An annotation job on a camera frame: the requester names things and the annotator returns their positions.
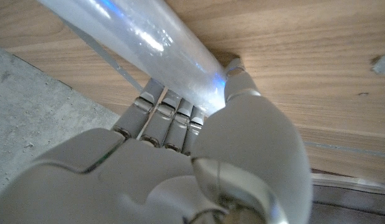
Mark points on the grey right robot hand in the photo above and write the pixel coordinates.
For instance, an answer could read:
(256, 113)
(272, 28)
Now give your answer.
(133, 180)

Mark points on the clear plastic wrap roll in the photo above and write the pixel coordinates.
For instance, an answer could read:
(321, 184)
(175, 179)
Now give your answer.
(142, 40)

